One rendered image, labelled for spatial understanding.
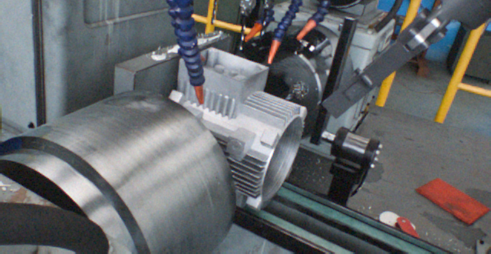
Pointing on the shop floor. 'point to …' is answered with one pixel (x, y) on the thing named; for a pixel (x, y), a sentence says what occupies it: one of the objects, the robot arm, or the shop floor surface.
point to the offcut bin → (482, 63)
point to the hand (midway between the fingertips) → (347, 94)
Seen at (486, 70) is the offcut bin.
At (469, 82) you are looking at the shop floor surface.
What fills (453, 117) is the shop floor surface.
